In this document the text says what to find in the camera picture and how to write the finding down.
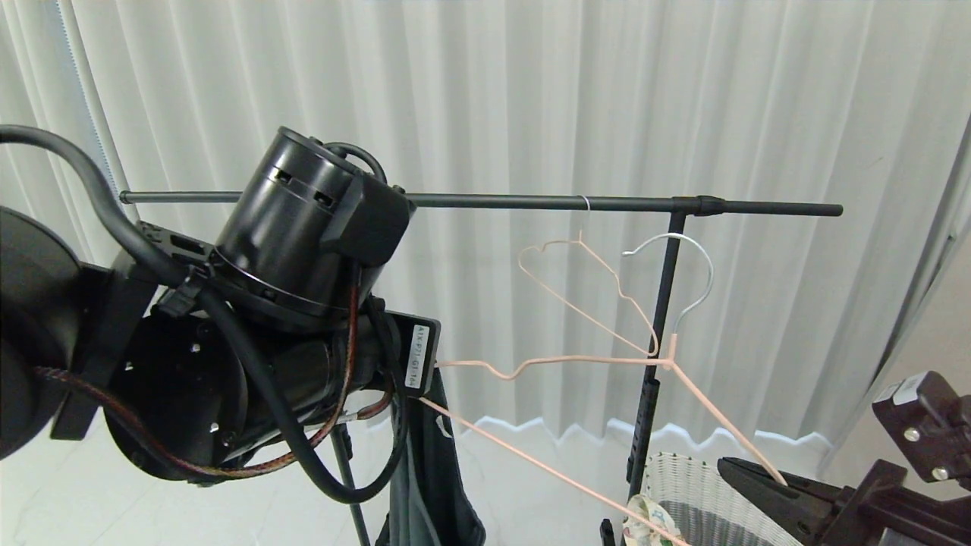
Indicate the dark grey shirt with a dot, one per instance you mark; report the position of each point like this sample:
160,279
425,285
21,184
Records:
436,485

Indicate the white curtain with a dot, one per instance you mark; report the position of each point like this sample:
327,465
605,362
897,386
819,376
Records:
531,91

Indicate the cream printed garment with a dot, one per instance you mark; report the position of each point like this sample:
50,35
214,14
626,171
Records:
648,525

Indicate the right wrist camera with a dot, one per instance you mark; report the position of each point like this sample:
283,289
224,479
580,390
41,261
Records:
925,425

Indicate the pink clothes hanger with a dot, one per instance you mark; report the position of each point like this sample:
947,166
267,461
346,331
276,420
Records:
672,356
582,244

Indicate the black clothes rack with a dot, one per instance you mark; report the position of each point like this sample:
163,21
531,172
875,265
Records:
531,202

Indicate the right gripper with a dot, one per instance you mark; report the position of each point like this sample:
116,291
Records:
880,516

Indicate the white laundry basket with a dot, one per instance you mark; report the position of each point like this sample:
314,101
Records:
705,500

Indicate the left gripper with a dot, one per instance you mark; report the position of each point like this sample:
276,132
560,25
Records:
197,394

